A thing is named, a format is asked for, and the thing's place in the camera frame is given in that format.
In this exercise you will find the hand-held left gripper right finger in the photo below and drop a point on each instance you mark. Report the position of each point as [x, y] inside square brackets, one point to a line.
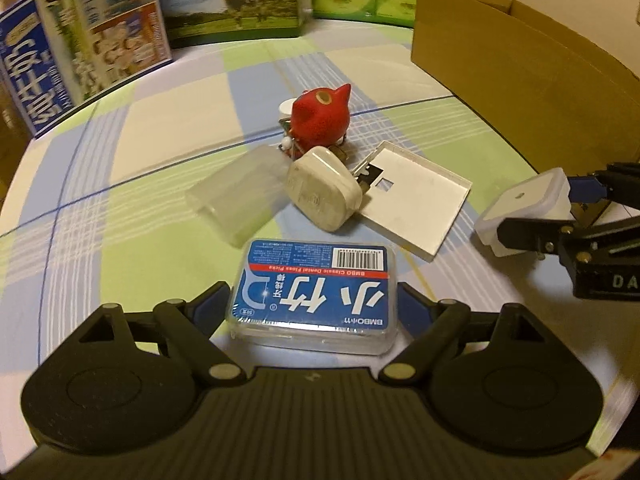
[411, 306]

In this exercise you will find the red bird figurine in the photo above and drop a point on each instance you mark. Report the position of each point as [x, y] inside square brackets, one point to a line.
[317, 115]

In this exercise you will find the white flat panel cover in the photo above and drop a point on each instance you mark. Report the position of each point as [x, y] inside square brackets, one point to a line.
[420, 200]

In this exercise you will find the large white charger plug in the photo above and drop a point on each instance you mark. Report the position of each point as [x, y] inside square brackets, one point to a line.
[322, 190]

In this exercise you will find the brown cardboard box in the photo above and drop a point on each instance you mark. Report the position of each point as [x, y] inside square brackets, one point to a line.
[525, 70]

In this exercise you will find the green cow printed carton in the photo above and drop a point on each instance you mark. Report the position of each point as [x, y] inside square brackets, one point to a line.
[225, 5]

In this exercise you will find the small white cylinder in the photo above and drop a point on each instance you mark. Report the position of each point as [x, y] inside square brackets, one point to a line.
[286, 109]

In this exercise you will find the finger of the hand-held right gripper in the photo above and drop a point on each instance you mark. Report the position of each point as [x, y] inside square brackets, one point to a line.
[530, 235]
[582, 187]

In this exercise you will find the small white square adapter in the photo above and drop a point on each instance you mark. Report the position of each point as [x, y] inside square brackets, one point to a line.
[525, 200]

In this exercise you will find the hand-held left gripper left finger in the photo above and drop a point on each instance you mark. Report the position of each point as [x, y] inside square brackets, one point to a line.
[214, 306]

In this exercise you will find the translucent plastic box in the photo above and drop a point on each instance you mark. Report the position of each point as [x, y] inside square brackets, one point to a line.
[235, 195]

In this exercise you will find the blue label floss pick box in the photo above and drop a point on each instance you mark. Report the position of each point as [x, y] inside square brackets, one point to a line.
[312, 295]

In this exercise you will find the blue printed milk carton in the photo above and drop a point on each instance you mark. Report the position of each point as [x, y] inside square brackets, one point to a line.
[75, 35]

